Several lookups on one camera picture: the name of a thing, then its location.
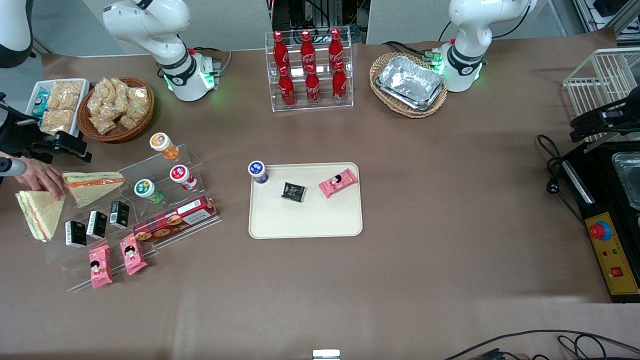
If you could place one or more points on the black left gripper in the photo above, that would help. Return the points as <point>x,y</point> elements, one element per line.
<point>598,119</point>

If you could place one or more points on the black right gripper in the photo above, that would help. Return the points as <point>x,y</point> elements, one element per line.
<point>21,134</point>

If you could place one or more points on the triangle sandwich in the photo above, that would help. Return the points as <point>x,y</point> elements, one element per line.
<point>92,186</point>
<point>40,217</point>

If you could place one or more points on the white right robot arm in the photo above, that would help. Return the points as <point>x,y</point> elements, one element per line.
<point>155,30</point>

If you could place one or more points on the beige plastic tray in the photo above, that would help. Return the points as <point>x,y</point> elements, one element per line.
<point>305,217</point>

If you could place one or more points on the bare person hand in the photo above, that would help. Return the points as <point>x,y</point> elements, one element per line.
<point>42,177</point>

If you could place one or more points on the clear bag of crackers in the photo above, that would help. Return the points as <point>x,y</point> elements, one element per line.
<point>66,92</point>
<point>57,120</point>
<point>139,96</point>
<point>119,87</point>
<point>103,124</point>
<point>97,95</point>
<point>130,119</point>

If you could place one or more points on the white rectangular dish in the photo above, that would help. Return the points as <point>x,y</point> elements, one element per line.
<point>82,107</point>

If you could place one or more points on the brown wicker basket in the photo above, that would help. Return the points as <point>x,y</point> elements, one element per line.
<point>120,132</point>

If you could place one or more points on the teal snack packet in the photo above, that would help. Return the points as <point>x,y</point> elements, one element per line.
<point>40,102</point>

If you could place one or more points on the metal pan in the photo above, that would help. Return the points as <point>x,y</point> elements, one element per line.
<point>630,180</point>

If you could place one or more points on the black sealing machine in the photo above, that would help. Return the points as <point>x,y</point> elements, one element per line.
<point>595,200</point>

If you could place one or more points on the small black carton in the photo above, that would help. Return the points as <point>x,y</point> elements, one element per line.
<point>96,224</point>
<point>119,214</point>
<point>75,234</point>

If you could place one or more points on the clear acrylic stepped stand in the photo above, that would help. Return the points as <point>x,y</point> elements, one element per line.
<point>150,170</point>

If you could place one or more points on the green small bottle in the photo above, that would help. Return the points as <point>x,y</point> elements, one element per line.
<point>146,190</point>

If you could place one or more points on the orange small bottle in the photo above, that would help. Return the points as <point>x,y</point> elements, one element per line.
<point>162,144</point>

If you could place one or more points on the red emergency stop button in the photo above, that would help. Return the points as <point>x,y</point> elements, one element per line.
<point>600,230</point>

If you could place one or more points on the red lid small bottle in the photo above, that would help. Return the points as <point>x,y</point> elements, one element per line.
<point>181,176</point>

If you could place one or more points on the pink snack packet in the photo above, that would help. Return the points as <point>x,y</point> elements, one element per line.
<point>132,255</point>
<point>338,182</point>
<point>100,265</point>

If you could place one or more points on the red cookie box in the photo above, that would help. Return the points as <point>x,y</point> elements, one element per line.
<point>175,219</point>

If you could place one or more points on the aluminium foil container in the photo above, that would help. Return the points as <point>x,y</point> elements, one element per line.
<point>410,80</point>

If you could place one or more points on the blue lid small bottle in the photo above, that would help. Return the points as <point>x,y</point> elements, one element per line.
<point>257,171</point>

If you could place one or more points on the light wicker basket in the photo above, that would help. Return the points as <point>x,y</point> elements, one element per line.
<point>382,95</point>

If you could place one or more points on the red cola bottle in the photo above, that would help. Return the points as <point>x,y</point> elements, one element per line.
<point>287,90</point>
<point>339,86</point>
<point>307,49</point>
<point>313,89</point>
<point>335,47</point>
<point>280,50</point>

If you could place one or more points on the black snack packet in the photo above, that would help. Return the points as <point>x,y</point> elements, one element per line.
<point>293,192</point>

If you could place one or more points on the clear acrylic bottle rack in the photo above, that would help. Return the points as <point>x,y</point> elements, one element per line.
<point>310,100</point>

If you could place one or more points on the dark equipment rack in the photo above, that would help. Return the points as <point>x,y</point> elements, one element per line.
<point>320,15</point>

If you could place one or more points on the small white block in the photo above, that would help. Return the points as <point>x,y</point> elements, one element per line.
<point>326,354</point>

